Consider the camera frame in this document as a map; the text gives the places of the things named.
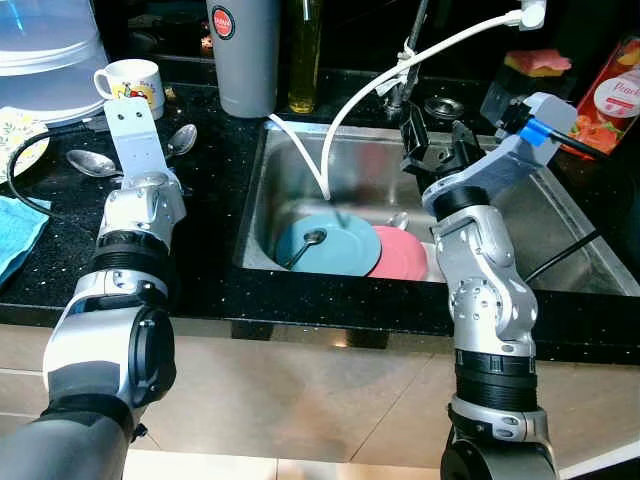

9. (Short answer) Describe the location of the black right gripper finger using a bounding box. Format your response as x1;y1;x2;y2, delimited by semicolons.
450;120;491;173
400;105;433;179

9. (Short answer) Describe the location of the pink plate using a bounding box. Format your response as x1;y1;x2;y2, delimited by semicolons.
365;225;431;281

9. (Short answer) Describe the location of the light blue plate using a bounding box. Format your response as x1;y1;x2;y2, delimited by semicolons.
275;212;383;278

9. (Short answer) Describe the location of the pink and yellow sponge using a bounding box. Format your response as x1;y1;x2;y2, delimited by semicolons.
503;48;573;79

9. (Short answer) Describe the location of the tall steel tap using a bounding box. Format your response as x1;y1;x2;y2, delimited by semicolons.
385;0;431;116

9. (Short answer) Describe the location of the glass bottle of yellow oil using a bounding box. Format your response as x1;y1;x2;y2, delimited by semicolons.
288;0;323;114

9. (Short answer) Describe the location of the stainless steel sink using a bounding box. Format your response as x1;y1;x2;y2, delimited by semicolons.
232;115;640;301

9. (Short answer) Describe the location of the red peach juice carton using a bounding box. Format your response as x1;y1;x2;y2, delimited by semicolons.
575;35;640;156

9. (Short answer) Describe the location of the grey tumbler with red sticker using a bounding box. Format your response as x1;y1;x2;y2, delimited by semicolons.
205;0;283;119

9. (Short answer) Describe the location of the white mug with cartoon print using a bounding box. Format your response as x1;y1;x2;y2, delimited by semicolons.
93;58;166;119

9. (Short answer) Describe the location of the large steel spoon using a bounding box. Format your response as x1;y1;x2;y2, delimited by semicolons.
65;150;123;181

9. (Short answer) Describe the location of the white plate with floral print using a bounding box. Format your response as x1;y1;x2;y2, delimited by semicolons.
0;105;51;186

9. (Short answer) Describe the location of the blue cloth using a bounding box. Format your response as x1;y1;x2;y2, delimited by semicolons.
0;195;51;286

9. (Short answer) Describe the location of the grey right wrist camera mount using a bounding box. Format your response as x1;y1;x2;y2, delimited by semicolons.
425;92;579;206

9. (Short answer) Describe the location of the white water hose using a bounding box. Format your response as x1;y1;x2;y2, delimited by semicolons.
265;12;526;201

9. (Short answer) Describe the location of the white hose connector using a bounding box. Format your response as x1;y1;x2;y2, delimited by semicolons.
515;0;549;31

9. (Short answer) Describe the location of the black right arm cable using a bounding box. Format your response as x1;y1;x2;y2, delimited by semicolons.
520;118;640;284

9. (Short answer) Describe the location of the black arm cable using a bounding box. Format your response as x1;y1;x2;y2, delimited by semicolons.
5;125;111;216
520;118;640;284

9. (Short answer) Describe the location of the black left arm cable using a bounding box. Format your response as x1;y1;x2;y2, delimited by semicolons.
5;125;111;216

